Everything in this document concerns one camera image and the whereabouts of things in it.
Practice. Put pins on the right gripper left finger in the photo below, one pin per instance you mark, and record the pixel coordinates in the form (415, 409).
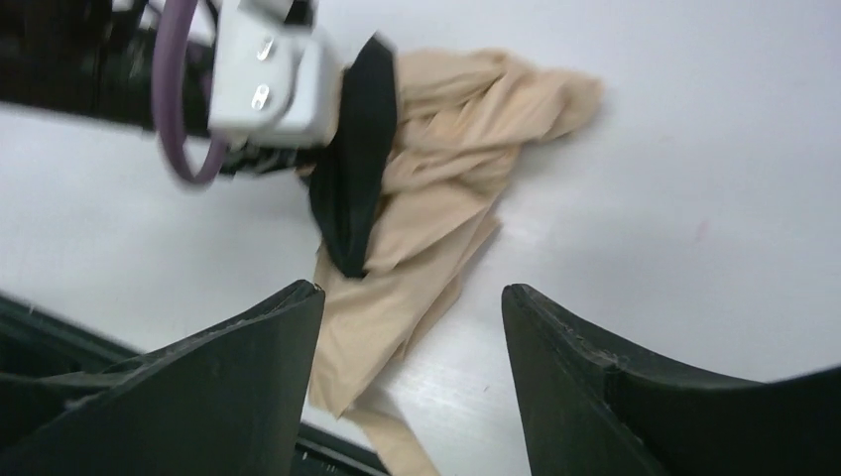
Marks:
(197, 394)

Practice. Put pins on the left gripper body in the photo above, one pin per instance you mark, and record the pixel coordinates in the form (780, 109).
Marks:
(245, 158)

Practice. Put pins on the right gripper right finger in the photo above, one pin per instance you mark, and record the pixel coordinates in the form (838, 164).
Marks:
(594, 403)

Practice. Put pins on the beige folding umbrella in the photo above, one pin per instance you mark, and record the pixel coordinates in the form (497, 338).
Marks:
(464, 119)

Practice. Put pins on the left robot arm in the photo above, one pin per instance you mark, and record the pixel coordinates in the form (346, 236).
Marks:
(86, 59)

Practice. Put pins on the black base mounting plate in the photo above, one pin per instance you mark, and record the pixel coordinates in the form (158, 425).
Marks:
(197, 394)

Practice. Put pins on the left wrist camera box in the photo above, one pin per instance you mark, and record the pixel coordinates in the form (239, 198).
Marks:
(273, 84)

